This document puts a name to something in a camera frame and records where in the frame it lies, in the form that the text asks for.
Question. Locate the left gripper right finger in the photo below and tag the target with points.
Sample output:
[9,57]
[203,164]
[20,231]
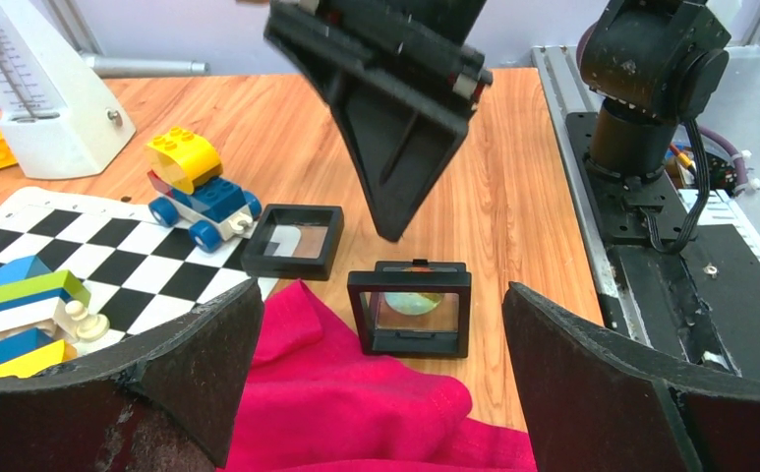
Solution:
[596,400]

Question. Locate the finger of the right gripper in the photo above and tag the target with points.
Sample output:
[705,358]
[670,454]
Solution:
[400,141]

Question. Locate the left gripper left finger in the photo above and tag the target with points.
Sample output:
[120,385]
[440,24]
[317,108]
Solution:
[163,400]

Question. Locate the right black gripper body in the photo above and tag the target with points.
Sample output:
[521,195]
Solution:
[423,40]

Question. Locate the magenta red garment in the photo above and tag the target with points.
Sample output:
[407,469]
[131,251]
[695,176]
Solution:
[314,402]

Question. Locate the green round brooch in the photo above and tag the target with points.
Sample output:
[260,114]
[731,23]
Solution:
[413,304]

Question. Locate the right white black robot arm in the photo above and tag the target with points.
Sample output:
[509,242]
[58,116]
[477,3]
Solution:
[652,61]

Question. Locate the white chess piece on board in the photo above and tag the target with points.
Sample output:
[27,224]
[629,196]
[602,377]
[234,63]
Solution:
[89,327]

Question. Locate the black white chessboard mat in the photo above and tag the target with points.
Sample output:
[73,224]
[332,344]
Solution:
[138,273]

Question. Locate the yellow triangle block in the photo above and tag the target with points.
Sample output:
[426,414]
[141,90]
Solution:
[27,353]

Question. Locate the yellow blue toy bricks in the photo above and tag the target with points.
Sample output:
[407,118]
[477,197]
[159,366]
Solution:
[186,172]

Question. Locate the white metronome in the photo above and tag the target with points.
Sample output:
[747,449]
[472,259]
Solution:
[57,116]

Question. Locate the grey metal pipe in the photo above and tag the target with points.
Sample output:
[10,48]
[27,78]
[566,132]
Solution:
[123,68]

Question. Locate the small black frame box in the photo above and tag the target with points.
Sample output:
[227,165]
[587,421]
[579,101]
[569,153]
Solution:
[294,242]

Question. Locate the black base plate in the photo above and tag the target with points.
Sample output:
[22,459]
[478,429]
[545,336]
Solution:
[700,305]

